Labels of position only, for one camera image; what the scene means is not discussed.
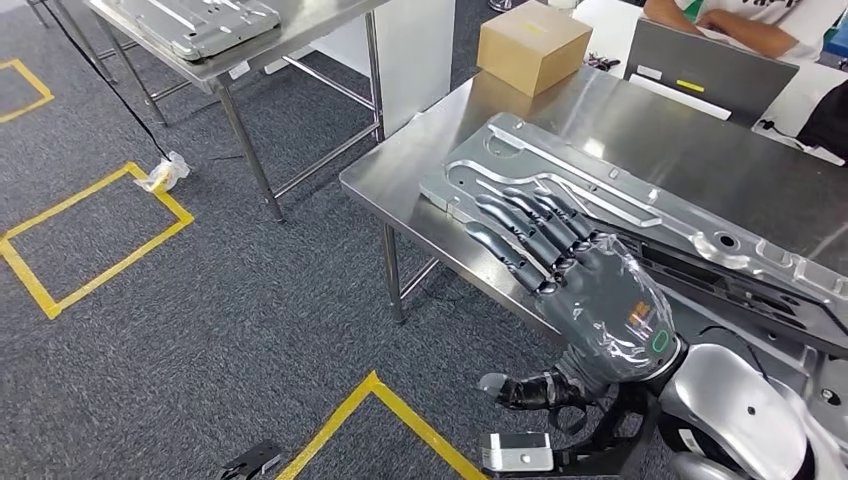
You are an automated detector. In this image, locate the yellow floor tape square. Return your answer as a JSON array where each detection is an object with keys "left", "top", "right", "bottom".
[
  {"left": 0, "top": 162, "right": 195, "bottom": 321},
  {"left": 0, "top": 58, "right": 56, "bottom": 125}
]

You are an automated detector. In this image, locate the crumpled clear plastic wrap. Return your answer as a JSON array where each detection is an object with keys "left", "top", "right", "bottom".
[{"left": 134, "top": 150, "right": 192, "bottom": 194}]

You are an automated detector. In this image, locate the white panel cabinet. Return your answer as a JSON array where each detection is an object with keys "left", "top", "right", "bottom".
[{"left": 309, "top": 0, "right": 457, "bottom": 139}]

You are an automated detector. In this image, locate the grey laptop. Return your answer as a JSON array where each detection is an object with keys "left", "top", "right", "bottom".
[{"left": 622, "top": 17, "right": 801, "bottom": 129}]

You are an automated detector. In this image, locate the black floor cable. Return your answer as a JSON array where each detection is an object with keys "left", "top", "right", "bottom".
[{"left": 39, "top": 0, "right": 170, "bottom": 160}]

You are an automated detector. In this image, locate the grey metal fixture plate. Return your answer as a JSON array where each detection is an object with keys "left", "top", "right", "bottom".
[
  {"left": 112, "top": 0, "right": 283, "bottom": 63},
  {"left": 419, "top": 111, "right": 848, "bottom": 480}
]

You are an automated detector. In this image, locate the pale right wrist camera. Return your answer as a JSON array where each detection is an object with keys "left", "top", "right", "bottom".
[{"left": 480, "top": 431, "right": 554, "bottom": 473}]

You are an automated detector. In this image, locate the brown cardboard box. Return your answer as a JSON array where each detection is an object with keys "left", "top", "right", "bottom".
[{"left": 476, "top": 0, "right": 594, "bottom": 99}]

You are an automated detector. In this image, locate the black plastic panel part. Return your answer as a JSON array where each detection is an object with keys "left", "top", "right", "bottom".
[{"left": 596, "top": 228, "right": 848, "bottom": 359}]

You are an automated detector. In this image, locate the stainless steel workbench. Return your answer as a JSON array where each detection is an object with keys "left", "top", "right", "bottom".
[
  {"left": 339, "top": 66, "right": 848, "bottom": 480},
  {"left": 26, "top": 0, "right": 392, "bottom": 223}
]

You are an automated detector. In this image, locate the white desk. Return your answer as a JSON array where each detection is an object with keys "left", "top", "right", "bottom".
[{"left": 572, "top": 0, "right": 848, "bottom": 167}]

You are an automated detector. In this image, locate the person at desk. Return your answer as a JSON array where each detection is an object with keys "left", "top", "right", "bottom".
[{"left": 642, "top": 0, "right": 848, "bottom": 64}]

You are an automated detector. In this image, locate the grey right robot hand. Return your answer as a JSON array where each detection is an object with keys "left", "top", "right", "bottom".
[{"left": 463, "top": 187, "right": 684, "bottom": 413}]

